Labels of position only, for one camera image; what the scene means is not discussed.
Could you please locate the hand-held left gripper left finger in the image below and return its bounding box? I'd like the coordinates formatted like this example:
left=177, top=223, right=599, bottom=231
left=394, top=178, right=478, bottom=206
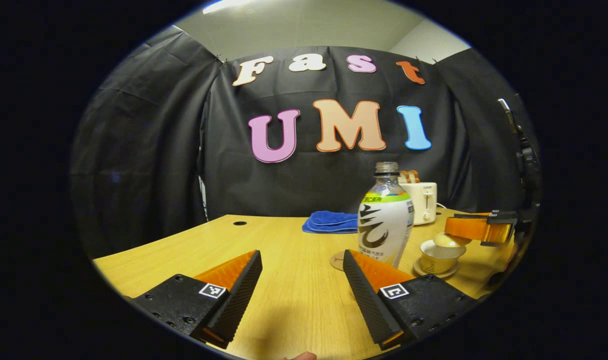
left=126, top=250, right=263, bottom=350

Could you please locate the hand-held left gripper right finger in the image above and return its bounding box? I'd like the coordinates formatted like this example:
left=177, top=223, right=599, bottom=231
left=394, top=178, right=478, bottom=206
left=342, top=249, right=482, bottom=351

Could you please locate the cream porcelain teacup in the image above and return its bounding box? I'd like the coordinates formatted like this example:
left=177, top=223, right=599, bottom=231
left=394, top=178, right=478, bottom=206
left=420, top=240, right=467, bottom=275

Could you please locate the clear water bottle white label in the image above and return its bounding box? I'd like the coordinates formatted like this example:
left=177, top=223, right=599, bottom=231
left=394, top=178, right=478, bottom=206
left=358, top=161, right=415, bottom=269

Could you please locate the white toaster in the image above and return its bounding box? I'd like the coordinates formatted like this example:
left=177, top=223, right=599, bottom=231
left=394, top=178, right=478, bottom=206
left=399, top=182, right=438, bottom=226

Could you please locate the cream porcelain saucer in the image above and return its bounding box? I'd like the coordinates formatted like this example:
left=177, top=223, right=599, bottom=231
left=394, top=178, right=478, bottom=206
left=413, top=257, right=460, bottom=279

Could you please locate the blue folded towel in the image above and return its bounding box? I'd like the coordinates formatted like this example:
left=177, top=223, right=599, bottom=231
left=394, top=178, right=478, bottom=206
left=302, top=210, right=360, bottom=235

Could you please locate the black backdrop cloth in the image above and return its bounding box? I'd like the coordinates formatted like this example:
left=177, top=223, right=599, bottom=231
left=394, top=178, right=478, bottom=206
left=69, top=25, right=541, bottom=258

